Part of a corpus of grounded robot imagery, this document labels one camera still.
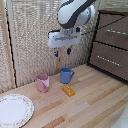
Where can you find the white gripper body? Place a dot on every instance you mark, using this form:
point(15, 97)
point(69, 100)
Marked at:
point(63, 39)

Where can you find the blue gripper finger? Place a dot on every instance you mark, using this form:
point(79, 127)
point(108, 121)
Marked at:
point(56, 52)
point(68, 51)

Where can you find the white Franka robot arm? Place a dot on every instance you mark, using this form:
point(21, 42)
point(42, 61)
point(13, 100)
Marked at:
point(71, 13)

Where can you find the wide woven screen panel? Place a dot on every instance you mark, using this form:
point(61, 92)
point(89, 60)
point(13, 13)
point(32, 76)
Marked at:
point(33, 40)

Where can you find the dark brown drawer cabinet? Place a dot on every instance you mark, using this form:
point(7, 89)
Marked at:
point(110, 41)

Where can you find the woven screen panel beside cabinet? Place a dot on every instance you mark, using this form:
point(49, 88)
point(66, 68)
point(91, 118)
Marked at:
point(83, 53)

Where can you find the blue mug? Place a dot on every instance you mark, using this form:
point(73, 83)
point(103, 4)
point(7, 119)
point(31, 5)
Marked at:
point(65, 76)

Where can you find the pink mug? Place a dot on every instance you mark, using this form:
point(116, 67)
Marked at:
point(42, 83)

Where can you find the orange rectangular block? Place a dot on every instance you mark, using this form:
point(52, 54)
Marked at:
point(68, 90)

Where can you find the narrow woven screen panel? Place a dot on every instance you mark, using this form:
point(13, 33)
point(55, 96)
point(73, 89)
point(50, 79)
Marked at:
point(4, 50)

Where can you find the white patterned plate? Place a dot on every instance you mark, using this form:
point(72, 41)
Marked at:
point(13, 110)

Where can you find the pale grey blurred object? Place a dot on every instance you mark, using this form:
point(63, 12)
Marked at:
point(121, 119)

